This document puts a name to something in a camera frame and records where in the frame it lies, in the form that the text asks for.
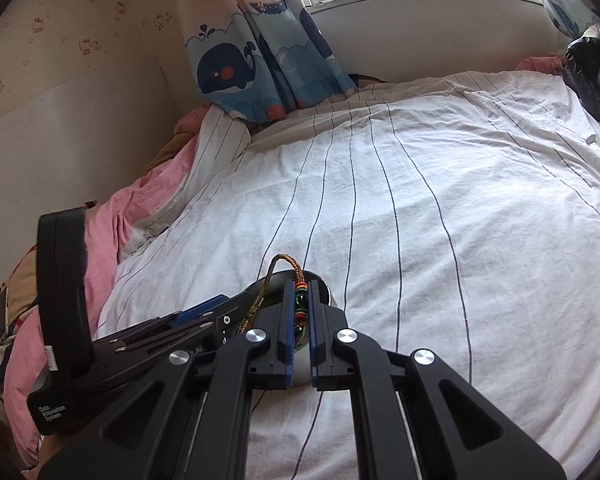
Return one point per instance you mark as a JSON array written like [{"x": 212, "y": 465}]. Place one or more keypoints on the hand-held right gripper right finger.
[{"x": 314, "y": 355}]

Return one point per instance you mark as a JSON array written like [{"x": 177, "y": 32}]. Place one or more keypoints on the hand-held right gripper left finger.
[{"x": 289, "y": 340}]

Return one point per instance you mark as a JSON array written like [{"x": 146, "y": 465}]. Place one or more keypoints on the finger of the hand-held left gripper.
[
  {"x": 200, "y": 310},
  {"x": 200, "y": 337}
]

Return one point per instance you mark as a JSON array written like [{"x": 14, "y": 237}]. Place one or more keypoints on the round grey metal tin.
[{"x": 303, "y": 367}]

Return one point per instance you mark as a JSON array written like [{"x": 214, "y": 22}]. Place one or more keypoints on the pink blanket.
[{"x": 105, "y": 240}]

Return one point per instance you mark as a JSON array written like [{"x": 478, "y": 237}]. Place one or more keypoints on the tan plaid pillow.
[{"x": 0, "y": 320}]

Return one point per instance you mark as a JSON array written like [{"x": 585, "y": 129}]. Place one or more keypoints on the brown cloth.
[{"x": 167, "y": 152}]

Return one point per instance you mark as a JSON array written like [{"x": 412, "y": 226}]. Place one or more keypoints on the white striped bed sheet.
[{"x": 430, "y": 210}]

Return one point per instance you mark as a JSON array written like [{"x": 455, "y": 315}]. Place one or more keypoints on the whale print curtain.
[{"x": 230, "y": 60}]

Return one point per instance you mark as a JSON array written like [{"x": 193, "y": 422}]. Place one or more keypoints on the pink cloth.
[{"x": 540, "y": 63}]

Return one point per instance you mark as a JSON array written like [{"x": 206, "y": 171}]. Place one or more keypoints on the black plastic bag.
[{"x": 595, "y": 80}]

